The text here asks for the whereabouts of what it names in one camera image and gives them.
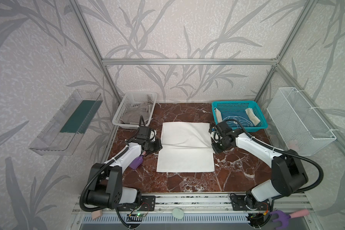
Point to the grey plastic basket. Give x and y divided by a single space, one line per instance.
134 99

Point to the teal plastic basket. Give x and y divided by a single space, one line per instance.
238 106

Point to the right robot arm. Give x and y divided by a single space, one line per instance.
288 175

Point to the blue beige Doraemon towel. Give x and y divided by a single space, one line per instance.
246 117

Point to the purple pink fork tool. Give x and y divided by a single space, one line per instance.
284 218

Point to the grey folded towel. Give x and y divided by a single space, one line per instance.
132 115

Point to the pale green round disc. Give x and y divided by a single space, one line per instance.
178 213

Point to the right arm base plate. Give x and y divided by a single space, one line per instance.
242 202

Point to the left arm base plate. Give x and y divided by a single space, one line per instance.
144 203

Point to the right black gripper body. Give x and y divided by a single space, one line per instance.
217 143

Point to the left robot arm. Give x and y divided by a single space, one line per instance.
104 188

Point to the white towel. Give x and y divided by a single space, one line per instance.
186 148

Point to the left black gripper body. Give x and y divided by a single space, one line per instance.
154 145

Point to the clear acrylic wall shelf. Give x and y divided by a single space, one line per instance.
63 133

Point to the aluminium rail frame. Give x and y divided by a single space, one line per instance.
203 211

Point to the white wire mesh basket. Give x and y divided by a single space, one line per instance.
300 126

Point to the beige sponge block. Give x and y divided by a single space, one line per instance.
96 214

